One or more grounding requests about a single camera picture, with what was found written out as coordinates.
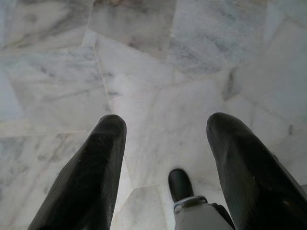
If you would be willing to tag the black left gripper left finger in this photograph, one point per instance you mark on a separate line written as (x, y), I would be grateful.
(91, 172)

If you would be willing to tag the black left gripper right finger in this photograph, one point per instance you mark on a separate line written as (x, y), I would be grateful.
(247, 172)

